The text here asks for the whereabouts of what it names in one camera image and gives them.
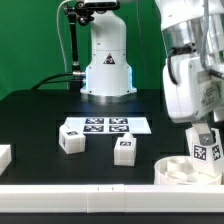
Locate white round stool seat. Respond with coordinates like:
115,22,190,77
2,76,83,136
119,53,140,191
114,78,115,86
154,156,222,185

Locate white left rail block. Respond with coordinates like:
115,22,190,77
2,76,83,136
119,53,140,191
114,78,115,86
0,145,12,176

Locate black cables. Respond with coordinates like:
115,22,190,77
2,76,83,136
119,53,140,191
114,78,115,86
31,73,75,90

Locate white cable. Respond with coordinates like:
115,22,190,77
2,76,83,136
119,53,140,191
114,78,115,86
55,0,73,74

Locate paper sheet with markers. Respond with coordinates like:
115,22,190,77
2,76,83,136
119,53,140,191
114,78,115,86
64,117,151,134

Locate white front rail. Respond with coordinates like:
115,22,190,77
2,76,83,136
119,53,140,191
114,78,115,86
0,184,224,213

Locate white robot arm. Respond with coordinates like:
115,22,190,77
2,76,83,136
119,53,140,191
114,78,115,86
83,0,224,145

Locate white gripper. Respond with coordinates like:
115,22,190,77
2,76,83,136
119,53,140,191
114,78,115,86
163,56,224,145

